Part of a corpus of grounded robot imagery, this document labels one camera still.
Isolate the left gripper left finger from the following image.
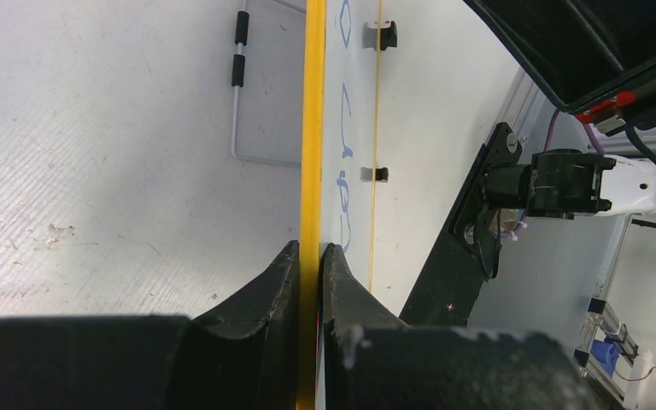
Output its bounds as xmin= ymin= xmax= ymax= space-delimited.
xmin=193 ymin=240 xmax=300 ymax=409

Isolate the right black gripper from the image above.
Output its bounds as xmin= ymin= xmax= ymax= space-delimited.
xmin=468 ymin=0 xmax=656 ymax=131

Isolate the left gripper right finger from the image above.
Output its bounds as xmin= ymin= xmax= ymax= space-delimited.
xmin=320 ymin=243 xmax=406 ymax=409

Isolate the yellow framed whiteboard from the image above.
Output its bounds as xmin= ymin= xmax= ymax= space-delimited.
xmin=296 ymin=1 xmax=382 ymax=409

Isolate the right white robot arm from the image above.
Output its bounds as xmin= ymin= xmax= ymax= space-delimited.
xmin=461 ymin=1 xmax=656 ymax=220

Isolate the left black whiteboard clip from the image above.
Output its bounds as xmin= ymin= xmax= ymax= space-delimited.
xmin=360 ymin=167 xmax=390 ymax=183

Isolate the black whiteboard clip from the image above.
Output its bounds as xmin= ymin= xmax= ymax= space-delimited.
xmin=360 ymin=167 xmax=390 ymax=183
xmin=361 ymin=20 xmax=398 ymax=51

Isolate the right black whiteboard clip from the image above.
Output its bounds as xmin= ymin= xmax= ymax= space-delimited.
xmin=361 ymin=20 xmax=398 ymax=51

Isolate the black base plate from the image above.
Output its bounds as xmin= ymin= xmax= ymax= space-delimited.
xmin=400 ymin=122 xmax=522 ymax=326

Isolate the wire whiteboard stand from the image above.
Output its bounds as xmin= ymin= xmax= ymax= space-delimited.
xmin=231 ymin=1 xmax=307 ymax=168

